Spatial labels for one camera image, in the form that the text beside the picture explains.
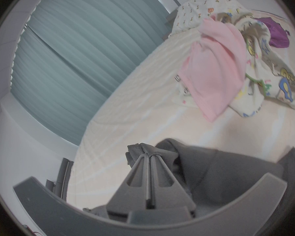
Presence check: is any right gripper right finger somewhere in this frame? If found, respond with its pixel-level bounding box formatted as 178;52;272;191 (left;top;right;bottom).
150;155;197;224

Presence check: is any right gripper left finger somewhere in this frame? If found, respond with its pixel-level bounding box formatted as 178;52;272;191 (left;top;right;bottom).
107;154;151;224

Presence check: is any black T-shirt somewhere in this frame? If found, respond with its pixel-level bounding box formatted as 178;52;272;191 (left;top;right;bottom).
84;138;295;221

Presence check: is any bed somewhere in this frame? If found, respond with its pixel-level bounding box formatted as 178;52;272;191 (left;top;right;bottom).
65;0;295;211

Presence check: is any pink garment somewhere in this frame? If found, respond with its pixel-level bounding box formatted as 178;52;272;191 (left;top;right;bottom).
178;12;246;122

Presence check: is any white printed garment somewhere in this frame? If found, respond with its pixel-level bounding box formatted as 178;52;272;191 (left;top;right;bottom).
172;0;295;118

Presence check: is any blue-green curtain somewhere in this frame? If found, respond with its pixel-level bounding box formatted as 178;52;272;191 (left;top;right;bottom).
10;0;174;147

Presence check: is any white printed pillow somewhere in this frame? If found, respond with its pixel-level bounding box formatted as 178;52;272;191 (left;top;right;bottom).
171;0;230;34

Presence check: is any purple garment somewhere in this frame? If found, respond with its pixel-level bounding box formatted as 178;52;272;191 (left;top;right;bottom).
256;17;291;48

